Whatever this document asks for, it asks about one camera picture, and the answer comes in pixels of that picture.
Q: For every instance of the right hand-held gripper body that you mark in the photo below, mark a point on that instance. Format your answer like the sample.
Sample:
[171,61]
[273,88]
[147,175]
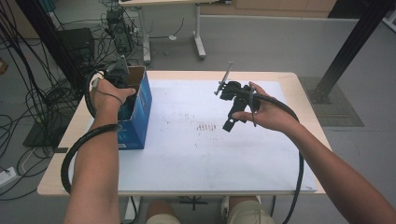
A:
[238,91]

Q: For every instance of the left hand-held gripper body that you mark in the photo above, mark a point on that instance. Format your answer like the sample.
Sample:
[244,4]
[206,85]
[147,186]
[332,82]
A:
[120,76]

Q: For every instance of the blue cardboard box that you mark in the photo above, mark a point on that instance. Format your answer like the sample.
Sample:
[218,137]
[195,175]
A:
[140,118]

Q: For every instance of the person's left hand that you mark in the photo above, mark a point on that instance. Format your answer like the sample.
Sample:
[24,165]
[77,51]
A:
[106,99]

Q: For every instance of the person's right hand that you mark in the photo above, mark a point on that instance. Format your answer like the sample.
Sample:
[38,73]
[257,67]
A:
[274,115]

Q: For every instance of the grey electronics unit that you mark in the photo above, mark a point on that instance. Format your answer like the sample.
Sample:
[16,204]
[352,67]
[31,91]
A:
[120,31]

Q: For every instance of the white table mat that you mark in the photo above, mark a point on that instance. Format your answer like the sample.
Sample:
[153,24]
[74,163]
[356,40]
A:
[202,161]

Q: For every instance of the black computer tower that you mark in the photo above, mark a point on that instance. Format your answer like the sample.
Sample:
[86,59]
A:
[77,43]

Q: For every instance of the light wooden table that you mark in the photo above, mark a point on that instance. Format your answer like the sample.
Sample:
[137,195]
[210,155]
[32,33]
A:
[292,90]

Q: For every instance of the white desk with legs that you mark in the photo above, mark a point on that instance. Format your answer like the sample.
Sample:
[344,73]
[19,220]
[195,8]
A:
[199,31]

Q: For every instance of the person's right leg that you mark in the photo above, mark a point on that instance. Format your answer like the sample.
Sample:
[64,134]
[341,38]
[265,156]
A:
[239,202]

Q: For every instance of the person's leg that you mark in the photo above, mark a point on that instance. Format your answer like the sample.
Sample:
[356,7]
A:
[239,202]
[162,207]

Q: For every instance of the wooden cabinet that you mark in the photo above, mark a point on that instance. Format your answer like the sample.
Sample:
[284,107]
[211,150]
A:
[280,6]

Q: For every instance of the person's beige shorts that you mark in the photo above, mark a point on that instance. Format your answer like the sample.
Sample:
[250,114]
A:
[249,214]

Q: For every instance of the person's left leg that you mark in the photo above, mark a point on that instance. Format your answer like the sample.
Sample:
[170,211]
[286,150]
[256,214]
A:
[162,207]

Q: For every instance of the black slanted metal beam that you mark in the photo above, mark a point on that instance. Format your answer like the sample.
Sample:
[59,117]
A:
[351,40]

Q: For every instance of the white power strip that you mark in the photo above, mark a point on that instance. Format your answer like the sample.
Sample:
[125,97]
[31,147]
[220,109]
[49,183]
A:
[7,175]

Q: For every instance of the black metal post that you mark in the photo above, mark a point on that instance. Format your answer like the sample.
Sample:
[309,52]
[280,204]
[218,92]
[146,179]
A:
[46,31]

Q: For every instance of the black floor base plate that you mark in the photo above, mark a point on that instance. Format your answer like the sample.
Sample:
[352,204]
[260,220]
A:
[37,137]

